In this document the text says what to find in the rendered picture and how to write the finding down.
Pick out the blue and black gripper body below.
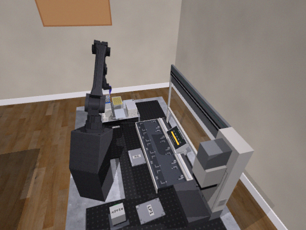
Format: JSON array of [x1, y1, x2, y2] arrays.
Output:
[[102, 80, 112, 90]]

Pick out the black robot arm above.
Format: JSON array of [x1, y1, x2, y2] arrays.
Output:
[[84, 40, 111, 133]]

